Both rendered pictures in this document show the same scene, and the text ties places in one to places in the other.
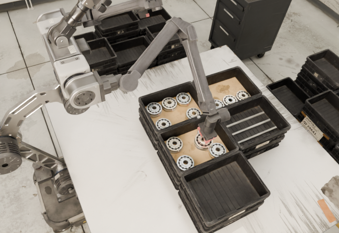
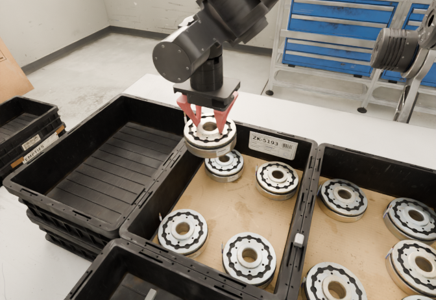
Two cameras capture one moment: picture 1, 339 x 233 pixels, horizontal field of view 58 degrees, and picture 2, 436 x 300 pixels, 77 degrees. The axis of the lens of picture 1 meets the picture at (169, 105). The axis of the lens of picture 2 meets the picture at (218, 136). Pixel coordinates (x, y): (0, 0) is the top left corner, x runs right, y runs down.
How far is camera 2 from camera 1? 1.75 m
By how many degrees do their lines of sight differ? 84
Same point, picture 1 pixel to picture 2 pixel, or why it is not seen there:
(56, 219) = not seen: hidden behind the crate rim
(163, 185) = not seen: hidden behind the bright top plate
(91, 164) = (340, 128)
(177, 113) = (370, 269)
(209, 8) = not seen: outside the picture
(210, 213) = (131, 137)
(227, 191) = (115, 178)
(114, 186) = (286, 128)
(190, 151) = (239, 197)
